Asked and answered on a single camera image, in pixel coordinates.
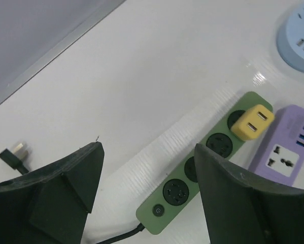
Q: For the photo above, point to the yellow charger plug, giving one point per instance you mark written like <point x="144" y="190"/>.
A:
<point x="253" y="123"/>

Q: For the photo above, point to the purple power strip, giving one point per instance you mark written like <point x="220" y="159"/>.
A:
<point x="280" y="154"/>

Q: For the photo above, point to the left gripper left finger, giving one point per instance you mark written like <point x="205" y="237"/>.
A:
<point x="51" y="204"/>

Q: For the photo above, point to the green power strip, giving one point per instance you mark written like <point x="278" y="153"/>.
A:
<point x="180" y="186"/>

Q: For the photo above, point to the blue round power socket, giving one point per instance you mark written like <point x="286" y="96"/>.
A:
<point x="290" y="39"/>

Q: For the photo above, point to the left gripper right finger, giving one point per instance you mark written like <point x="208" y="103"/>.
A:
<point x="242" y="207"/>

